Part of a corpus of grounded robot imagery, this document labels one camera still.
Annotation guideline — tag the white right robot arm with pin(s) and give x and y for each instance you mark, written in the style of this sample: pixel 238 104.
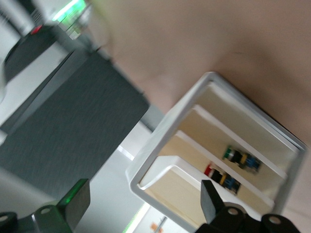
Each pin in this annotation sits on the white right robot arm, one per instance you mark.
pixel 31 51

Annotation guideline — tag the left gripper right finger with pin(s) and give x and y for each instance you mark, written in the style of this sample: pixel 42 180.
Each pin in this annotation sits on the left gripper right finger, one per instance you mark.
pixel 211 204

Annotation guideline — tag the green capped push button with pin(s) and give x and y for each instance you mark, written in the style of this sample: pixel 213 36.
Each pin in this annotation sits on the green capped push button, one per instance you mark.
pixel 236 157

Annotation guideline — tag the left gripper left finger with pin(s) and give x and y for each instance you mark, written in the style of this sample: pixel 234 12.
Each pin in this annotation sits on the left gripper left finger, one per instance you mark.
pixel 75 204

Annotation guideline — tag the red capped push button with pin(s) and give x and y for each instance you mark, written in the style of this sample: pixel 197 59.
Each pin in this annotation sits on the red capped push button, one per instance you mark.
pixel 218 176

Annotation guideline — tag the white drawer cabinet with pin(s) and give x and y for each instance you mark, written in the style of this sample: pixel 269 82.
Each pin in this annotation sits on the white drawer cabinet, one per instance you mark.
pixel 150 155

